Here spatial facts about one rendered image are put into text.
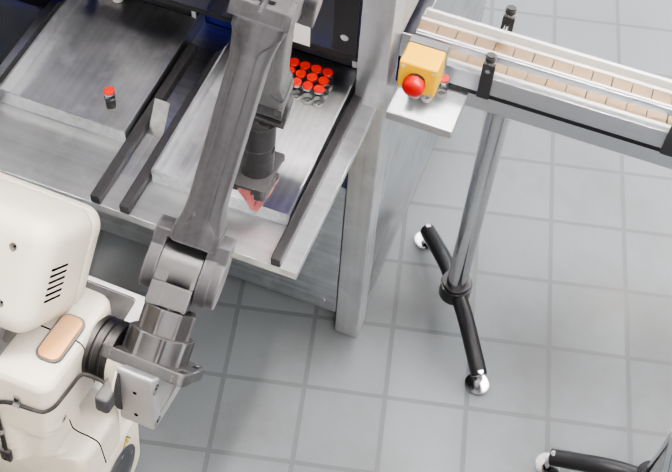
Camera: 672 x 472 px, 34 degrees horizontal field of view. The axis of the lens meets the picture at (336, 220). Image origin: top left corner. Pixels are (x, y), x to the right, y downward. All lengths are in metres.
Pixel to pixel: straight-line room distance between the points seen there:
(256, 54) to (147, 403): 0.46
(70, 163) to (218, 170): 0.71
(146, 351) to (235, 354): 1.39
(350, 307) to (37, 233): 1.47
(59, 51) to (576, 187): 1.58
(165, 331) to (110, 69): 0.87
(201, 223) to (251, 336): 1.44
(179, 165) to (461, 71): 0.56
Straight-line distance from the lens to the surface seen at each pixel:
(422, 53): 1.99
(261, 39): 1.30
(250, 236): 1.91
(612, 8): 3.70
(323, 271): 2.61
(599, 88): 2.09
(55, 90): 2.15
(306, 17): 1.39
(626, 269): 3.06
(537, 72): 2.10
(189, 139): 2.04
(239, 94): 1.32
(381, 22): 1.94
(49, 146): 2.07
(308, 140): 2.03
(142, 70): 2.16
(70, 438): 1.73
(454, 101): 2.13
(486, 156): 2.32
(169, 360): 1.42
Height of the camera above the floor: 2.46
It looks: 55 degrees down
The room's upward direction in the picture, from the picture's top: 4 degrees clockwise
